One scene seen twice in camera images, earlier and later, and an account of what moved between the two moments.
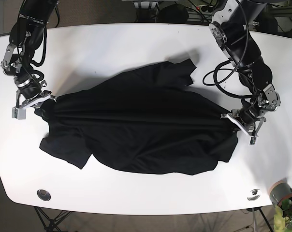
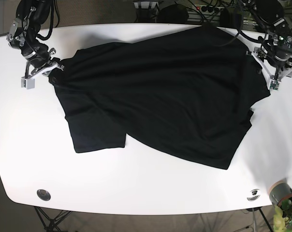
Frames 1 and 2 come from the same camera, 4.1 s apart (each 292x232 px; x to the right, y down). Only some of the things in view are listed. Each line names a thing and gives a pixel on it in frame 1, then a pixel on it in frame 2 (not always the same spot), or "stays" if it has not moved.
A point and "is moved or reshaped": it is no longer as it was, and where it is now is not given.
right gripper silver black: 19,112 -> 28,81
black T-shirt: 148,120 is moved or reshaped
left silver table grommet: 43,195 stays
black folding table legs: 50,224 stays
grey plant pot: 281,191 stays
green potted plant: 287,217 stays
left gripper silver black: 249,123 -> 273,81
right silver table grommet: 254,195 stays
